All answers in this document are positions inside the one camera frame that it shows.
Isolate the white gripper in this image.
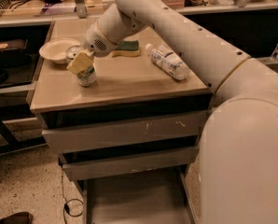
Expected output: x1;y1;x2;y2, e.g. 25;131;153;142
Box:
66;4;146;75

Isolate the silver 7up soda can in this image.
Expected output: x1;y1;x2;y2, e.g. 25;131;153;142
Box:
65;45;98;88

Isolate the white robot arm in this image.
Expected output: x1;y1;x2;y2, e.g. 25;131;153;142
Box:
85;0;278;224

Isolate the grey drawer cabinet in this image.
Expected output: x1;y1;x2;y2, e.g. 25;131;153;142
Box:
25;16;215;224

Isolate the grey top drawer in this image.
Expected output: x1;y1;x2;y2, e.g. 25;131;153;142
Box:
42;111;207;154

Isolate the grey middle drawer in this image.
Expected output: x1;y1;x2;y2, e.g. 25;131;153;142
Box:
63;147;199;181

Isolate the grey open bottom drawer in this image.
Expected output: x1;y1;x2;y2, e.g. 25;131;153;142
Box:
83;168;198;224

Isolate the white paper bowl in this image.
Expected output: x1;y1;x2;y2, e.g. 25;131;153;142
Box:
39;38;80;64

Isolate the green and yellow sponge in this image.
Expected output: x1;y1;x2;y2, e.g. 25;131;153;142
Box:
112;40;140;57

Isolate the clear plastic water bottle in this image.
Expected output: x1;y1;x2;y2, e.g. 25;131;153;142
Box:
146;44;190;81

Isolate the dark shoe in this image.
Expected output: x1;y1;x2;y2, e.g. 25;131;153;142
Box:
0;212;33;224

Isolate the black floor cable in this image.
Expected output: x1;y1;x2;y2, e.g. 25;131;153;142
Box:
60;168;84;224

